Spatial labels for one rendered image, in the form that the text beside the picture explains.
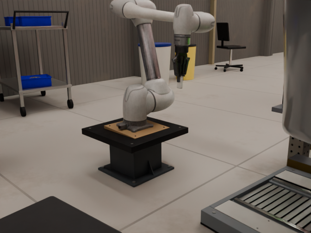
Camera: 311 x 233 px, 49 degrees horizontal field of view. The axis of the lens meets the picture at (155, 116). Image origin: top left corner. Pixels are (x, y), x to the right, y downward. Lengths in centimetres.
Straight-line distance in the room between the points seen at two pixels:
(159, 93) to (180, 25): 57
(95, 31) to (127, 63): 87
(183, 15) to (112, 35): 412
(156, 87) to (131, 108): 24
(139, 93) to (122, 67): 395
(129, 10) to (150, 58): 35
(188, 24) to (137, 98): 57
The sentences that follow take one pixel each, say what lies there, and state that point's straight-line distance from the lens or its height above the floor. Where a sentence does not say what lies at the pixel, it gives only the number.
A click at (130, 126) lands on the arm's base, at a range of 215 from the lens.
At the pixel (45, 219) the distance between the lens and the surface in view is 125.
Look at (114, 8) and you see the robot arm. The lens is 225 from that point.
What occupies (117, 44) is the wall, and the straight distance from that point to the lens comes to 595.
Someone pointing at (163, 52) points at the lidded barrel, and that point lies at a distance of 513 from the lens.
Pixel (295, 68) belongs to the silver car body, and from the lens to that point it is 63.
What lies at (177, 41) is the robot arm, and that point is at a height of 87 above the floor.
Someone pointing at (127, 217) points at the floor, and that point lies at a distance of 183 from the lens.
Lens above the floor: 98
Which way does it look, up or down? 16 degrees down
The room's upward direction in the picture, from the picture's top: 1 degrees counter-clockwise
